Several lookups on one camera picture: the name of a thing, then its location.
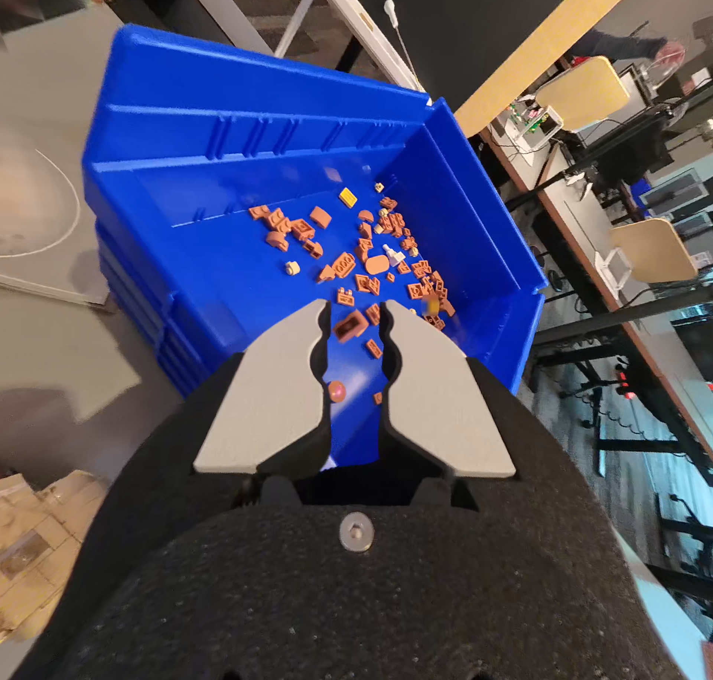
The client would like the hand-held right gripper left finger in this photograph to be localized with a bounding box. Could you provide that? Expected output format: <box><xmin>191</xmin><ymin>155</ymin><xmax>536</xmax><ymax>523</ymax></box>
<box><xmin>192</xmin><ymin>299</ymin><xmax>333</xmax><ymax>477</ymax></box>

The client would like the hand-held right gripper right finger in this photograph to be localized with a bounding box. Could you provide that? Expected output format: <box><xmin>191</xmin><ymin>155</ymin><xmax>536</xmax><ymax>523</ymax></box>
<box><xmin>379</xmin><ymin>299</ymin><xmax>517</xmax><ymax>480</ymax></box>

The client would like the brown curved brick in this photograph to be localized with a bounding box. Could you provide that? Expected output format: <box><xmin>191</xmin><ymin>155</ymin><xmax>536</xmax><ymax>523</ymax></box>
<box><xmin>333</xmin><ymin>310</ymin><xmax>368</xmax><ymax>342</ymax></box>

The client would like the stack of blue plastic bins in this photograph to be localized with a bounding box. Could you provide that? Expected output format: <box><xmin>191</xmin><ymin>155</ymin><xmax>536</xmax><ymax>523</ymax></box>
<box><xmin>81</xmin><ymin>22</ymin><xmax>549</xmax><ymax>466</ymax></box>

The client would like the tan brick model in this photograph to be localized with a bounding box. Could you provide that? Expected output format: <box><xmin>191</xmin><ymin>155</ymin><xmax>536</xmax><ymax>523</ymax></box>
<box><xmin>0</xmin><ymin>470</ymin><xmax>110</xmax><ymax>644</ymax></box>

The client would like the grey desk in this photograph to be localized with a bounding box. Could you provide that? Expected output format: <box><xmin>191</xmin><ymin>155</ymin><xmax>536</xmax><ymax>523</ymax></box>
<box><xmin>0</xmin><ymin>0</ymin><xmax>235</xmax><ymax>486</ymax></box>

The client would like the pile of brown bricks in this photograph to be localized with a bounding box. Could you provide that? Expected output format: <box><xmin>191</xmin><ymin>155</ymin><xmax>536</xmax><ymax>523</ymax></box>
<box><xmin>248</xmin><ymin>181</ymin><xmax>460</xmax><ymax>408</ymax></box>

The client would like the tan wooden chair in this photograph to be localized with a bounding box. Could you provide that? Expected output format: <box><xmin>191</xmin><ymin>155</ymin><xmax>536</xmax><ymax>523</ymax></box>
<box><xmin>535</xmin><ymin>56</ymin><xmax>631</xmax><ymax>130</ymax></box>
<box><xmin>609</xmin><ymin>218</ymin><xmax>698</xmax><ymax>283</ymax></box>

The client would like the grey instruction booklet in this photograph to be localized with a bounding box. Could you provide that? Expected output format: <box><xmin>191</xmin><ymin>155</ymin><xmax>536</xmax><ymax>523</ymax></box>
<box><xmin>0</xmin><ymin>125</ymin><xmax>112</xmax><ymax>308</ymax></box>

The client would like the black board with wooden edge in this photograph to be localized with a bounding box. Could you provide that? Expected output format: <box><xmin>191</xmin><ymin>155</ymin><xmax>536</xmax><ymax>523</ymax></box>
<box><xmin>323</xmin><ymin>0</ymin><xmax>652</xmax><ymax>137</ymax></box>

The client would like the white metal frame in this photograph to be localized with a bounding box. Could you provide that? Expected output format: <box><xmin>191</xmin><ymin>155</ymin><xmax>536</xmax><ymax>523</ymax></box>
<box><xmin>276</xmin><ymin>0</ymin><xmax>432</xmax><ymax>98</ymax></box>

